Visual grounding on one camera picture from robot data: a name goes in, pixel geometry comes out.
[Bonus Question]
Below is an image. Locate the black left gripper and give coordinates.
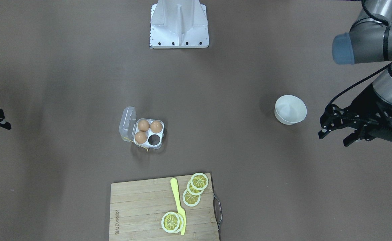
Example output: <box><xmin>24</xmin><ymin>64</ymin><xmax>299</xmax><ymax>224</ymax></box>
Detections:
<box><xmin>318</xmin><ymin>84</ymin><xmax>392</xmax><ymax>147</ymax></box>

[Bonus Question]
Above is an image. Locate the clear plastic egg box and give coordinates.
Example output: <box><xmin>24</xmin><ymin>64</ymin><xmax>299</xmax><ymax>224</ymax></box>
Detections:
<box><xmin>119</xmin><ymin>106</ymin><xmax>165</xmax><ymax>150</ymax></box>

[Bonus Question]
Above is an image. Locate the brown egg from bowl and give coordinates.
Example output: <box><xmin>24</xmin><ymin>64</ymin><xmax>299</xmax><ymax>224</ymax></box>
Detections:
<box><xmin>150</xmin><ymin>120</ymin><xmax>163</xmax><ymax>133</ymax></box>

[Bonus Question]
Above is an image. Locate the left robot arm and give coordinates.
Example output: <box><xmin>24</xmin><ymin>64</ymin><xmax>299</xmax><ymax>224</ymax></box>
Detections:
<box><xmin>318</xmin><ymin>0</ymin><xmax>392</xmax><ymax>147</ymax></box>

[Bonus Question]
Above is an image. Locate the brown egg front slot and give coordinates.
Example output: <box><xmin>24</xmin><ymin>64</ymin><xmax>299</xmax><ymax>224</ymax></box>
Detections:
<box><xmin>134</xmin><ymin>131</ymin><xmax>148</xmax><ymax>145</ymax></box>

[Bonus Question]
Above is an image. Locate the brown egg slot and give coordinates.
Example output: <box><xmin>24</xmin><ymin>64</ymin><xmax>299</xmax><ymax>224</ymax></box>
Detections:
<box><xmin>134</xmin><ymin>131</ymin><xmax>148</xmax><ymax>145</ymax></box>
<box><xmin>137</xmin><ymin>119</ymin><xmax>150</xmax><ymax>132</ymax></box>

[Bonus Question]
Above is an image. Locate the brown egg rear slot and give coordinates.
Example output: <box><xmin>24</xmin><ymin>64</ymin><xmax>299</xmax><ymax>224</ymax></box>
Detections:
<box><xmin>137</xmin><ymin>119</ymin><xmax>150</xmax><ymax>132</ymax></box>

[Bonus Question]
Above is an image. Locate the white ceramic bowl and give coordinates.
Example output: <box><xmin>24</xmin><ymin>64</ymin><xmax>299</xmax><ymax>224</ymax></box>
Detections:
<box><xmin>274</xmin><ymin>95</ymin><xmax>307</xmax><ymax>125</ymax></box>

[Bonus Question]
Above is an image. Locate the lemon slice top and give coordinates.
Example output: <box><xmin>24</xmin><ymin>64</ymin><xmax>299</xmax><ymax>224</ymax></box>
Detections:
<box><xmin>189</xmin><ymin>173</ymin><xmax>209</xmax><ymax>190</ymax></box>

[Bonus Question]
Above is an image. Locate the lemon slice middle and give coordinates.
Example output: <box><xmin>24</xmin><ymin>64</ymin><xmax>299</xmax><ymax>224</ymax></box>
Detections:
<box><xmin>187</xmin><ymin>181</ymin><xmax>204</xmax><ymax>196</ymax></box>

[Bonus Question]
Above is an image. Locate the lemon slice lower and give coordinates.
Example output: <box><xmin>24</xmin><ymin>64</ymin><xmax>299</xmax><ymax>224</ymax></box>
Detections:
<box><xmin>182</xmin><ymin>189</ymin><xmax>201</xmax><ymax>207</ymax></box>

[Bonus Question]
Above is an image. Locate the bamboo cutting board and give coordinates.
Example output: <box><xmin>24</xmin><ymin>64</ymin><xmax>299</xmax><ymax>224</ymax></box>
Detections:
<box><xmin>109</xmin><ymin>173</ymin><xmax>221</xmax><ymax>241</ymax></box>

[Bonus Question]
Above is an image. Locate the yellow plastic knife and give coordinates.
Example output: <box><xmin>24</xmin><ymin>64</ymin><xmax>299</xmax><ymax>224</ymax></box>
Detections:
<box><xmin>170</xmin><ymin>177</ymin><xmax>186</xmax><ymax>236</ymax></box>

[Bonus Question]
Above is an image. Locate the lemon slice by knife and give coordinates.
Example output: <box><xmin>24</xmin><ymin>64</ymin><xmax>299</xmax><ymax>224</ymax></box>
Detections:
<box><xmin>161</xmin><ymin>212</ymin><xmax>184</xmax><ymax>234</ymax></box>

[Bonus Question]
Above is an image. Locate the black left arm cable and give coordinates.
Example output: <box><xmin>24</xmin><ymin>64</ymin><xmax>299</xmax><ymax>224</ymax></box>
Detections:
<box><xmin>328</xmin><ymin>44</ymin><xmax>392</xmax><ymax>107</ymax></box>

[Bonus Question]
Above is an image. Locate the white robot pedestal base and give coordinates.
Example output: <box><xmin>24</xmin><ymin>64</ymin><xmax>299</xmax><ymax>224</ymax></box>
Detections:
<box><xmin>149</xmin><ymin>0</ymin><xmax>210</xmax><ymax>49</ymax></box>

